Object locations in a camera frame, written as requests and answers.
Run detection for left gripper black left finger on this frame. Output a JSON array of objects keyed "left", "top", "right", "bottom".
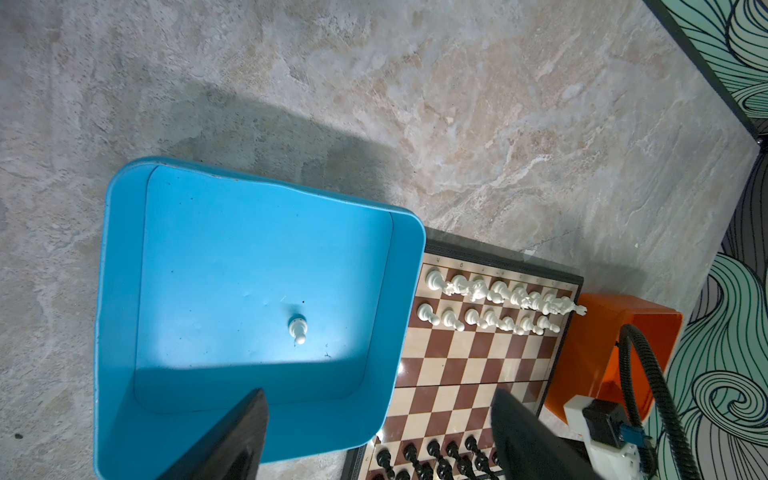
[{"left": 159, "top": 389, "right": 269, "bottom": 479}]

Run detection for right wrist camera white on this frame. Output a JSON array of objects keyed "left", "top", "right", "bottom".
[{"left": 564, "top": 395, "right": 655, "bottom": 479}]

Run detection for white pawn in tray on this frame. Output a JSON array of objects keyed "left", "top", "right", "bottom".
[{"left": 288, "top": 316, "right": 308, "bottom": 345}]

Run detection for folding chessboard brown cream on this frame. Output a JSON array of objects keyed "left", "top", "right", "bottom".
[{"left": 342, "top": 229, "right": 583, "bottom": 479}]

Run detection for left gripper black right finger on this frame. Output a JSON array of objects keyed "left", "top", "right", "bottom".
[{"left": 490, "top": 389, "right": 600, "bottom": 480}]

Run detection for blue plastic tray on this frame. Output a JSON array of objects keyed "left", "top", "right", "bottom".
[{"left": 94, "top": 157, "right": 426, "bottom": 479}]

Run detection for black corrugated cable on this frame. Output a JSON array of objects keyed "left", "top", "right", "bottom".
[{"left": 617, "top": 323, "right": 703, "bottom": 480}]

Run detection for orange plastic tray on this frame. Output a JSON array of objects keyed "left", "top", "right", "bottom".
[{"left": 545, "top": 293, "right": 683, "bottom": 421}]

